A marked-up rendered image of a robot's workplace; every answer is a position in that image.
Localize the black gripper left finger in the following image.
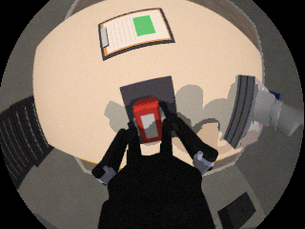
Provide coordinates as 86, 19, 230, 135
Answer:
91, 118, 142, 186

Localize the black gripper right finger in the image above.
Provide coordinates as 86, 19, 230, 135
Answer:
157, 107, 218, 180

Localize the red and black self-inking stamp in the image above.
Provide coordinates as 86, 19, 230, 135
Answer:
133, 95, 162, 143

